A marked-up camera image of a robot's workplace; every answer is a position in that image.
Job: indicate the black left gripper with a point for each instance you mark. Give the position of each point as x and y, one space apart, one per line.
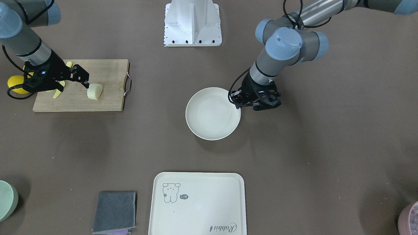
249 85

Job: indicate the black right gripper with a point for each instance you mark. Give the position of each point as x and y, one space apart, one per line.
57 67

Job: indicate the beige round plate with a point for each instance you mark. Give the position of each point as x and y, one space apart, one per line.
210 115

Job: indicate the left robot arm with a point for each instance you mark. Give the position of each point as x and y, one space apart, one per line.
286 42

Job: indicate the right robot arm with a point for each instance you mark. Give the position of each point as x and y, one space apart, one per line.
18 18

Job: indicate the cream rabbit tray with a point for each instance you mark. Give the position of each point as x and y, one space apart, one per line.
193 203

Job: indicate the yellow plastic knife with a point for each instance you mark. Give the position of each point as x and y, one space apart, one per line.
62 83

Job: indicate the lower whole lemon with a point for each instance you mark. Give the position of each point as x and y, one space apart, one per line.
17 80

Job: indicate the green bowl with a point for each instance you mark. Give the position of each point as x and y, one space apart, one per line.
8 200

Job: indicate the grey folded cloth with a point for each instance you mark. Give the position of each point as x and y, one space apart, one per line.
115 213

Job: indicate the pink bowl with ice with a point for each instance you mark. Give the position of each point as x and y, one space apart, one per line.
408 220

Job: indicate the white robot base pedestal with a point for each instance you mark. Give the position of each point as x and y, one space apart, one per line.
192 23

